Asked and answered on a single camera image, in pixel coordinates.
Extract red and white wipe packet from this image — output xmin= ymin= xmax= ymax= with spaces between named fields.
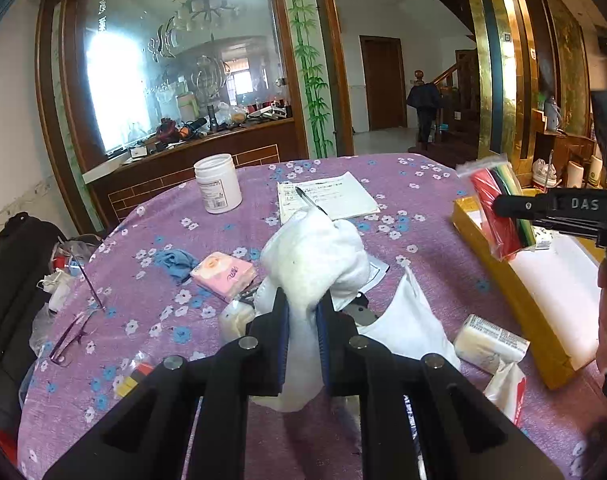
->
xmin=483 ymin=360 xmax=527 ymax=428

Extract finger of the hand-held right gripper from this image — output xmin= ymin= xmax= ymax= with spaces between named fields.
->
xmin=491 ymin=190 xmax=607 ymax=250

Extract etched glass partition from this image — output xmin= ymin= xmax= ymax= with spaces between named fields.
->
xmin=76 ymin=0 xmax=294 ymax=157

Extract purple eyeglasses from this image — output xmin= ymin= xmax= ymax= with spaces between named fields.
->
xmin=48 ymin=260 xmax=107 ymax=368

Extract brown wooden door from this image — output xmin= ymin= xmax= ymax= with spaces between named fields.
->
xmin=359 ymin=35 xmax=407 ymax=131

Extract bamboo painted panel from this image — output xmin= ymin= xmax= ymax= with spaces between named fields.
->
xmin=278 ymin=0 xmax=337 ymax=159

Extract white bin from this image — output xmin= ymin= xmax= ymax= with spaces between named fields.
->
xmin=566 ymin=160 xmax=587 ymax=190

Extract crumpled clear wrapper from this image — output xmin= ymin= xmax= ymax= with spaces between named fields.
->
xmin=366 ymin=255 xmax=390 ymax=292

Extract blue cloth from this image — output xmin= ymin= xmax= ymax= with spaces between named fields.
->
xmin=154 ymin=248 xmax=199 ymax=286

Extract clear bag of coloured sheets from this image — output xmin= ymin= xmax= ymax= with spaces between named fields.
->
xmin=456 ymin=155 xmax=539 ymax=262

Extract small yellow red packet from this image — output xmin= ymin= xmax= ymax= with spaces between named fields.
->
xmin=112 ymin=352 xmax=155 ymax=400

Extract white towel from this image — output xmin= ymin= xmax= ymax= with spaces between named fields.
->
xmin=254 ymin=207 xmax=371 ymax=413

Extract gold pillar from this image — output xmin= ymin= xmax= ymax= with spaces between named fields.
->
xmin=458 ymin=0 xmax=540 ymax=162

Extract black bag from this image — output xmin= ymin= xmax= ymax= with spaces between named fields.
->
xmin=0 ymin=212 xmax=67 ymax=411

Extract printed paper notebook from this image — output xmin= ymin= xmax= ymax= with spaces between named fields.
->
xmin=277 ymin=171 xmax=381 ymax=226

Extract white plastic bag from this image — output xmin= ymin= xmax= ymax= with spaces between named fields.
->
xmin=356 ymin=265 xmax=461 ymax=372

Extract clutter on wooden ledge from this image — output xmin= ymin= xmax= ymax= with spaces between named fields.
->
xmin=128 ymin=100 xmax=294 ymax=157

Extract white wrapped tissue pack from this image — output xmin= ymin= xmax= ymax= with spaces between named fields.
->
xmin=453 ymin=314 xmax=530 ymax=376

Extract black pen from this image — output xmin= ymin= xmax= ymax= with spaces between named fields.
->
xmin=295 ymin=186 xmax=330 ymax=216

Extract wooden staircase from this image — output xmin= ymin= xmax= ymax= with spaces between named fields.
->
xmin=433 ymin=50 xmax=480 ymax=153

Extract pink tissue pack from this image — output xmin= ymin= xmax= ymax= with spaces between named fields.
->
xmin=190 ymin=252 xmax=258 ymax=303

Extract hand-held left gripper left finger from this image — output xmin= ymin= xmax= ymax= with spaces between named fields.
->
xmin=42 ymin=287 xmax=290 ymax=480

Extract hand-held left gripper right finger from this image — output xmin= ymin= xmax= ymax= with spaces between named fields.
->
xmin=316 ymin=290 xmax=567 ymax=480

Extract yellow cardboard box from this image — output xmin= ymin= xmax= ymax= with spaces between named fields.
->
xmin=451 ymin=187 xmax=607 ymax=392

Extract white plastic jar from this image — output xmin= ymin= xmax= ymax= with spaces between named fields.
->
xmin=194 ymin=153 xmax=243 ymax=215

